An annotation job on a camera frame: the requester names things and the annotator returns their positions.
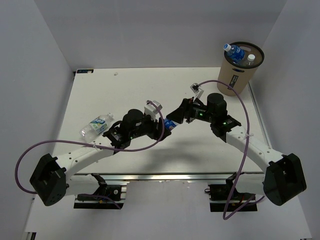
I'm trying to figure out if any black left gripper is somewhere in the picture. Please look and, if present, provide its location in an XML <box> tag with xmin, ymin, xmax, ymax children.
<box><xmin>129</xmin><ymin>111</ymin><xmax>171</xmax><ymax>142</ymax></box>

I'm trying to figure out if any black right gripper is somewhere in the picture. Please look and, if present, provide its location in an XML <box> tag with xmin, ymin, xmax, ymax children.
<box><xmin>166</xmin><ymin>97</ymin><xmax>215</xmax><ymax>125</ymax></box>

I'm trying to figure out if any Pepsi-label bottle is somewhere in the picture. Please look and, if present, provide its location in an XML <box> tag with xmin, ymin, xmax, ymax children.
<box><xmin>164</xmin><ymin>118</ymin><xmax>179</xmax><ymax>131</ymax></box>

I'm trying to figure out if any green-label bottle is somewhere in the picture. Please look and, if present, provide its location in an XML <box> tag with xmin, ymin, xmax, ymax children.
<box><xmin>79</xmin><ymin>113</ymin><xmax>114</xmax><ymax>143</ymax></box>

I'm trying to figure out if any blue-label bottle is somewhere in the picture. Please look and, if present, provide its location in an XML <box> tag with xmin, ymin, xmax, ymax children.
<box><xmin>223</xmin><ymin>43</ymin><xmax>245</xmax><ymax>63</ymax></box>

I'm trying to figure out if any white-cap water bottle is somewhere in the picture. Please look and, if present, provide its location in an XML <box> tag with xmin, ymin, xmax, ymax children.
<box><xmin>244</xmin><ymin>54</ymin><xmax>256</xmax><ymax>67</ymax></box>

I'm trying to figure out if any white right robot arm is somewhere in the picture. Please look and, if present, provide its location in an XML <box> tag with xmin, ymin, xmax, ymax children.
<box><xmin>166</xmin><ymin>93</ymin><xmax>307</xmax><ymax>206</ymax></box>

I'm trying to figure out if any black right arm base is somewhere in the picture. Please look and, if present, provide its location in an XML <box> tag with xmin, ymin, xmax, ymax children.
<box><xmin>206</xmin><ymin>172</ymin><xmax>258</xmax><ymax>213</ymax></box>

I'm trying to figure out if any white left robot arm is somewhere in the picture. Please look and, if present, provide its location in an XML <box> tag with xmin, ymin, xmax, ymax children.
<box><xmin>29</xmin><ymin>109</ymin><xmax>171</xmax><ymax>207</ymax></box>

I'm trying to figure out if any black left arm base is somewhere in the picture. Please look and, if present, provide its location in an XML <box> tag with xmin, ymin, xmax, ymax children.
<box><xmin>70</xmin><ymin>173</ymin><xmax>127</xmax><ymax>210</ymax></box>

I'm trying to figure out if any brown cylindrical paper bin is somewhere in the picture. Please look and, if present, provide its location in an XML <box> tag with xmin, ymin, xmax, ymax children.
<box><xmin>217</xmin><ymin>41</ymin><xmax>265</xmax><ymax>96</ymax></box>

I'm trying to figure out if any small blue table label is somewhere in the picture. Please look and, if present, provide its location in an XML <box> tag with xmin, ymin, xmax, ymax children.
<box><xmin>76</xmin><ymin>69</ymin><xmax>94</xmax><ymax>74</ymax></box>

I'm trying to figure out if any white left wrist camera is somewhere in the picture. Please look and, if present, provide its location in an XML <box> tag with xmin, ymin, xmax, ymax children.
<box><xmin>144</xmin><ymin>100</ymin><xmax>163</xmax><ymax>122</ymax></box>

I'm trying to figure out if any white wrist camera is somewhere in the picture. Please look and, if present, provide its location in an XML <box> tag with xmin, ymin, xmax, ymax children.
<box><xmin>144</xmin><ymin>100</ymin><xmax>163</xmax><ymax>122</ymax></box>
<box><xmin>190</xmin><ymin>83</ymin><xmax>204</xmax><ymax>102</ymax></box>

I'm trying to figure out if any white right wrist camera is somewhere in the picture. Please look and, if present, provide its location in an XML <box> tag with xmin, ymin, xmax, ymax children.
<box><xmin>190</xmin><ymin>83</ymin><xmax>204</xmax><ymax>102</ymax></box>

